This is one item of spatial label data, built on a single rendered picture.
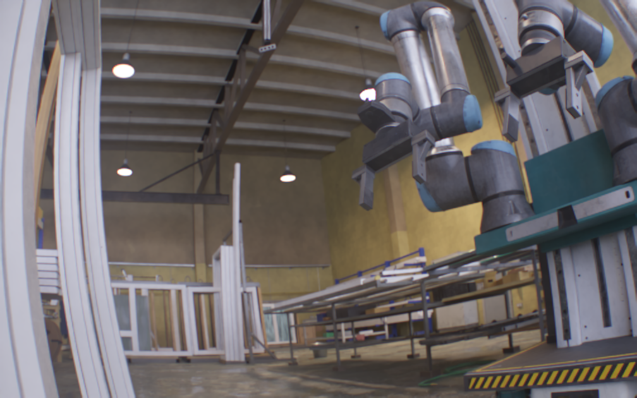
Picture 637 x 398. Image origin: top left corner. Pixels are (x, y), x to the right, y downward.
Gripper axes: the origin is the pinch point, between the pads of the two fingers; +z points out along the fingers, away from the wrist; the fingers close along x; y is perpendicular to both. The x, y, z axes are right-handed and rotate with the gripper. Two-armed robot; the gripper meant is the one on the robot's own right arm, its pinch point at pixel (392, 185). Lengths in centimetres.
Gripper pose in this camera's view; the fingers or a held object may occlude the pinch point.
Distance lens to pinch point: 84.6
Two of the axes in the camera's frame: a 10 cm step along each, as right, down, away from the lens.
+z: -1.2, 7.9, -6.0
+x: -6.9, 3.7, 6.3
